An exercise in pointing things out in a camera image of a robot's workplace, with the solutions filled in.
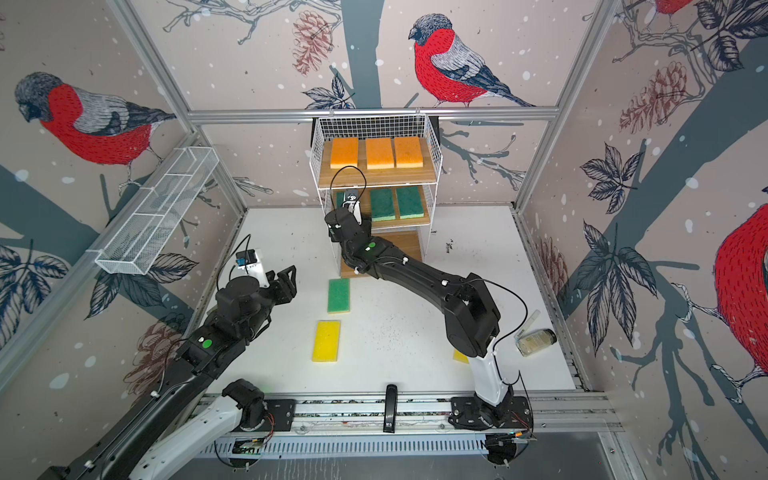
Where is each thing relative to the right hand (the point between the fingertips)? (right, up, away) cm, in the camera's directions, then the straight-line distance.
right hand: (340, 222), depth 84 cm
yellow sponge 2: (+27, -25, -31) cm, 49 cm away
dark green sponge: (0, +7, +2) cm, 8 cm away
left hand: (-12, -12, -12) cm, 21 cm away
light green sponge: (-2, -23, +11) cm, 26 cm away
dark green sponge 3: (+20, +6, +1) cm, 21 cm away
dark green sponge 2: (+12, +6, +1) cm, 14 cm away
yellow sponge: (-4, -35, +1) cm, 36 cm away
